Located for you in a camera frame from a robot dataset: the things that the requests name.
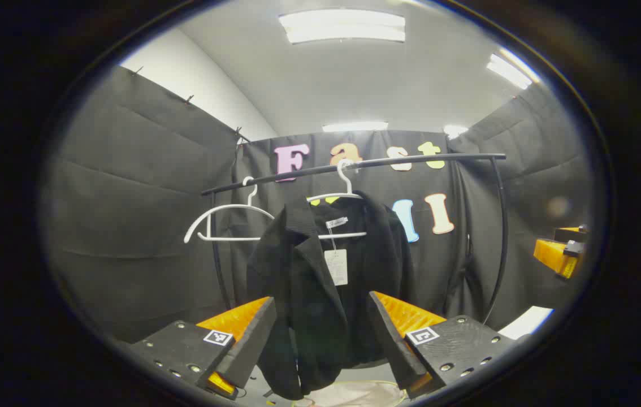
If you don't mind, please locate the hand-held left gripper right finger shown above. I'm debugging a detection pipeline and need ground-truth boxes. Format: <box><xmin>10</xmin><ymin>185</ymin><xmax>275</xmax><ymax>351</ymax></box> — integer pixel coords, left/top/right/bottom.
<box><xmin>369</xmin><ymin>291</ymin><xmax>517</xmax><ymax>400</ymax></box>

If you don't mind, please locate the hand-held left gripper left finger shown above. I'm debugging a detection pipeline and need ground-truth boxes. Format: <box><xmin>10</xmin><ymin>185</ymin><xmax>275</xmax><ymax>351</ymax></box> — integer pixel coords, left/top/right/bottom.
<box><xmin>128</xmin><ymin>296</ymin><xmax>277</xmax><ymax>400</ymax></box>

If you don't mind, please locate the black jacket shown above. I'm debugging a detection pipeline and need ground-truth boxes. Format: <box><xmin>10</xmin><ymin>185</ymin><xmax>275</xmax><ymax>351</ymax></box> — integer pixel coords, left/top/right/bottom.
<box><xmin>246</xmin><ymin>192</ymin><xmax>414</xmax><ymax>401</ymax></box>

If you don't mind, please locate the white plastic hanger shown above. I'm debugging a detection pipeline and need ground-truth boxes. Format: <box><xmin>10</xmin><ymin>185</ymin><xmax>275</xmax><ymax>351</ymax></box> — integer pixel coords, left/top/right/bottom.
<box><xmin>184</xmin><ymin>176</ymin><xmax>276</xmax><ymax>245</ymax></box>
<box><xmin>306</xmin><ymin>159</ymin><xmax>367</xmax><ymax>241</ymax></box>

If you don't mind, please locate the black backdrop cloth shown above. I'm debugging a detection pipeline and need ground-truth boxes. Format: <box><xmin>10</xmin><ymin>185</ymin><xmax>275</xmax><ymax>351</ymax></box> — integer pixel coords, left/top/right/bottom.
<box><xmin>44</xmin><ymin>65</ymin><xmax>592</xmax><ymax>345</ymax></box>

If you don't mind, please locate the large ceiling light panel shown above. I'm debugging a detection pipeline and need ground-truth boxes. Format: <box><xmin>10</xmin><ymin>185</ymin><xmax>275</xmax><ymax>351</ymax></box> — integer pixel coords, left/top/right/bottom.
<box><xmin>279</xmin><ymin>8</ymin><xmax>406</xmax><ymax>45</ymax></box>

